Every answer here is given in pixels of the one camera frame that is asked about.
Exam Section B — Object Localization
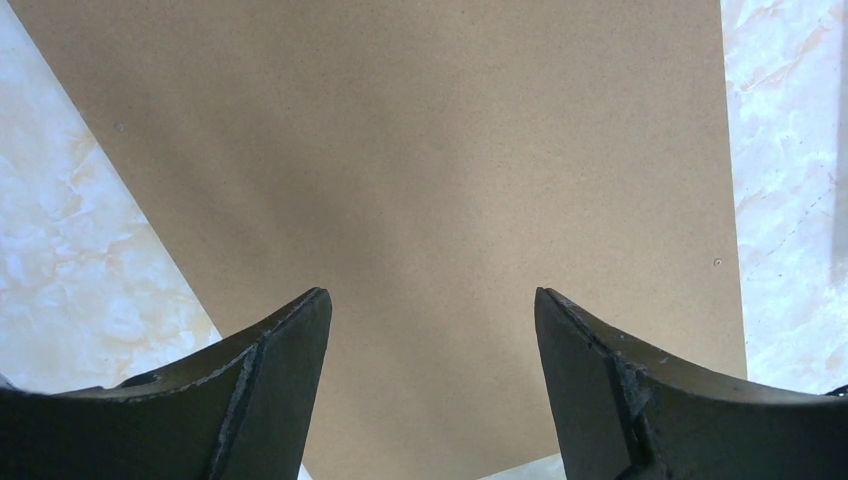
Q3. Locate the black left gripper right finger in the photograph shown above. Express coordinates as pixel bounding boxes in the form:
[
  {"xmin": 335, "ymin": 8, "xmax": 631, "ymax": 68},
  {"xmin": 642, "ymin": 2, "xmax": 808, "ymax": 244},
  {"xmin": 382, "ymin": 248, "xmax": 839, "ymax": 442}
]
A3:
[{"xmin": 534, "ymin": 288, "xmax": 847, "ymax": 479}]

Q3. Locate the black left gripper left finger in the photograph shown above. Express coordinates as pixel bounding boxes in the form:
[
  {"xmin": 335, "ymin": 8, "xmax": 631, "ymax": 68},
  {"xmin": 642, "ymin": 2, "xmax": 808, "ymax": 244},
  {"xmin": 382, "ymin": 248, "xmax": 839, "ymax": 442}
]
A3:
[{"xmin": 1, "ymin": 288, "xmax": 332, "ymax": 479}]

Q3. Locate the brown cardboard backing board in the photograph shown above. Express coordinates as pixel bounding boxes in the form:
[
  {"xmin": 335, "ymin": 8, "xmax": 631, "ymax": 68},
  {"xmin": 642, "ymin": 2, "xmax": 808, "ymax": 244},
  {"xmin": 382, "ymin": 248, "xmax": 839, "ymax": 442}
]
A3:
[{"xmin": 12, "ymin": 0, "xmax": 746, "ymax": 479}]

